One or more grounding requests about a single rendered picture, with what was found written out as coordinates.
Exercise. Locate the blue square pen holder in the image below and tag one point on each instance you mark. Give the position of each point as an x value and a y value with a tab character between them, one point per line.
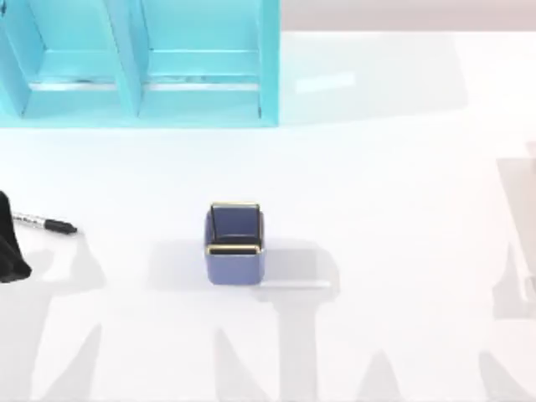
235	266

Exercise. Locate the light blue rack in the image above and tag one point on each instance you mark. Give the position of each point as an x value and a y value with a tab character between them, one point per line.
130	63

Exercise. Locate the white marker with black cap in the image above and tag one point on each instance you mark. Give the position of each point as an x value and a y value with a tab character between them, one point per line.
46	223

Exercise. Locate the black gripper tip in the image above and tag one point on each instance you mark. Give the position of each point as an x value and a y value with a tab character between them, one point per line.
9	247

